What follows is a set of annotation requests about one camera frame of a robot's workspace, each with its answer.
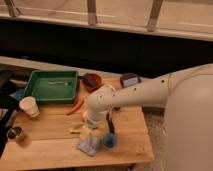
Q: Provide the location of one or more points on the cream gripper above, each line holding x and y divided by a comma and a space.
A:
85, 132

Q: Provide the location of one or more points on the light blue towel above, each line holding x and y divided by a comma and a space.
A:
90, 146

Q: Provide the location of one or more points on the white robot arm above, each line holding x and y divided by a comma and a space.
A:
187, 97

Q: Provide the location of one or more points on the yellow banana peel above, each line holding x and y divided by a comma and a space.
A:
76, 128

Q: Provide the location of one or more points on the yellow orange fruit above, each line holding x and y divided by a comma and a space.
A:
82, 116

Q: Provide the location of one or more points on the orange carrot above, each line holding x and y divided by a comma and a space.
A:
78, 105

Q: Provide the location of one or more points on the brown bowl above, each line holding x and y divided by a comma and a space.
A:
91, 81

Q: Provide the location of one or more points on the green plastic tray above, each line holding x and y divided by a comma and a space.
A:
52, 87

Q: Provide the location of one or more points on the white paper cup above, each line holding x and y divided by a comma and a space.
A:
29, 106

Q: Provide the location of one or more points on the small metal cup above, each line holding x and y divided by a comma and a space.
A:
16, 134

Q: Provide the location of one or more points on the purple bowl with sponge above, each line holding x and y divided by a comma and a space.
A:
129, 79

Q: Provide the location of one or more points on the black stand at left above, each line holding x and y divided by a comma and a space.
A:
6, 102

